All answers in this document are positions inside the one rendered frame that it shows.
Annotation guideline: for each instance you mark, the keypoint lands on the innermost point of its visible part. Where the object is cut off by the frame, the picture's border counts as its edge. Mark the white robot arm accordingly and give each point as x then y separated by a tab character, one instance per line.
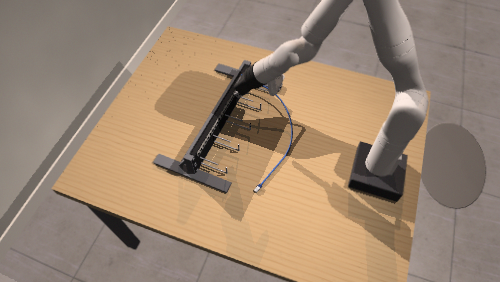
394	43

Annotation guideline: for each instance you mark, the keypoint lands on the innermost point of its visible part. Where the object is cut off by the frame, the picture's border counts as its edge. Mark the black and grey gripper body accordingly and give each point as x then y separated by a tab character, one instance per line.
256	77

